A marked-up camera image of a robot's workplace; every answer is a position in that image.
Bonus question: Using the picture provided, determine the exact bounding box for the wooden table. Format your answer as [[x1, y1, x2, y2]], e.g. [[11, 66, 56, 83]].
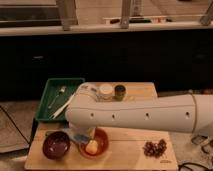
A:
[[24, 81, 180, 171]]

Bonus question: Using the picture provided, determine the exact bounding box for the dark green cup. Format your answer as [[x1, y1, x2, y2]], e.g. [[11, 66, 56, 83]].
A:
[[114, 84, 126, 101]]

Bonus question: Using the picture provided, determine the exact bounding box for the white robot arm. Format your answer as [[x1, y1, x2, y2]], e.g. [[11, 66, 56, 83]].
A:
[[65, 82, 213, 136]]

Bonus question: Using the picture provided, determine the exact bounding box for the black cable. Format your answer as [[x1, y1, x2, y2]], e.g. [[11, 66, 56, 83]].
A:
[[178, 162, 211, 171]]

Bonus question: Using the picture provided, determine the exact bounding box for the purple bowl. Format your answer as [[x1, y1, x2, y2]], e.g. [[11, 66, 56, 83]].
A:
[[42, 131, 70, 160]]

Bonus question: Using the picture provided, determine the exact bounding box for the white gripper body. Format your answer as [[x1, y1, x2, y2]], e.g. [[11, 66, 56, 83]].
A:
[[69, 124, 95, 137]]

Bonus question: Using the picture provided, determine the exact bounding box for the metal spoon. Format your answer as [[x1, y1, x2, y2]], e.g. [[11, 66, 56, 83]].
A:
[[48, 86, 66, 109]]

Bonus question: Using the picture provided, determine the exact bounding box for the green plastic tray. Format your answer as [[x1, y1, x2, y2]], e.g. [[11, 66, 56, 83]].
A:
[[35, 78, 85, 123]]

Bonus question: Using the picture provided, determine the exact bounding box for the yellow lemon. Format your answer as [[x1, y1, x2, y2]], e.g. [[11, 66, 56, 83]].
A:
[[85, 140, 98, 155]]

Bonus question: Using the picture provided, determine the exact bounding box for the orange bowl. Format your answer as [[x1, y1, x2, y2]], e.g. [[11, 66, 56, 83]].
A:
[[78, 128, 109, 159]]

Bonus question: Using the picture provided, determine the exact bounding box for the white cup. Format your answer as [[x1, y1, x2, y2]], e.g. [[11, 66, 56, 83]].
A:
[[99, 83, 113, 99]]

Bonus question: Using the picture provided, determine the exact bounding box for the grey cloth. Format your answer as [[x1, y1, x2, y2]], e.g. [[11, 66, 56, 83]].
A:
[[62, 127, 77, 143]]

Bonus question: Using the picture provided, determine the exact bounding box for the bunch of dark grapes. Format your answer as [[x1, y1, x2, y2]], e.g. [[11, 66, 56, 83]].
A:
[[143, 139, 167, 158]]

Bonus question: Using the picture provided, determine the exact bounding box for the blue sponge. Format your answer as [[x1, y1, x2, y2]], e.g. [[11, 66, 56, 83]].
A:
[[74, 134, 90, 144]]

